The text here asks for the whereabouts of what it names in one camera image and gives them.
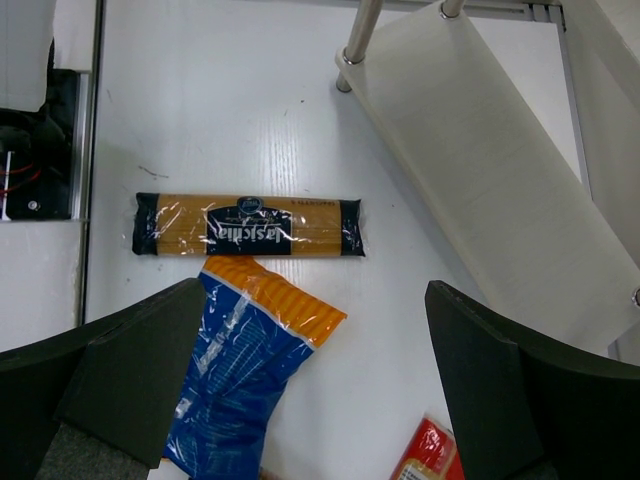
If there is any blue orange pasta bag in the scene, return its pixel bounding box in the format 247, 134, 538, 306
164, 256, 347, 479

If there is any red clear pasta bag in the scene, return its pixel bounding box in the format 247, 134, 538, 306
390, 415, 465, 480

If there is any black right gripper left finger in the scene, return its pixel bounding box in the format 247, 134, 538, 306
1, 278, 206, 479

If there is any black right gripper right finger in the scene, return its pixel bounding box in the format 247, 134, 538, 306
425, 280, 639, 479

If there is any white two-tier metal shelf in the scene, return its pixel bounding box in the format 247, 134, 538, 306
336, 1, 639, 353

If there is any La Sicilia spaghetti pack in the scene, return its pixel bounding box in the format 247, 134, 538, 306
131, 192, 365, 257

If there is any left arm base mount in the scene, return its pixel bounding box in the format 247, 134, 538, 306
1, 46, 90, 221

